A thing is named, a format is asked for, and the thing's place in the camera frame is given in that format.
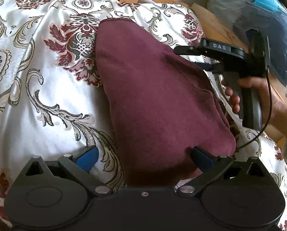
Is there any thin black cable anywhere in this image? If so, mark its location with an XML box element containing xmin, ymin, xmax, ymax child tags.
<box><xmin>236</xmin><ymin>35</ymin><xmax>274</xmax><ymax>151</ymax></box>

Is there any maroon sweater garment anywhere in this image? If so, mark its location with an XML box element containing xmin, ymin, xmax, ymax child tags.
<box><xmin>96</xmin><ymin>19</ymin><xmax>236</xmax><ymax>187</ymax></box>

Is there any wooden bed frame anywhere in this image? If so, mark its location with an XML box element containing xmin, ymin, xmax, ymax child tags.
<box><xmin>51</xmin><ymin>0</ymin><xmax>287</xmax><ymax>147</ymax></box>

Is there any plastic wrapped blue bundle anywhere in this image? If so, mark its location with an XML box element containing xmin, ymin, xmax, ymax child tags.
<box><xmin>207</xmin><ymin>0</ymin><xmax>287</xmax><ymax>87</ymax></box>

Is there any person's right hand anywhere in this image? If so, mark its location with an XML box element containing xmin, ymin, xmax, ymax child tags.
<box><xmin>221</xmin><ymin>77</ymin><xmax>287</xmax><ymax>141</ymax></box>

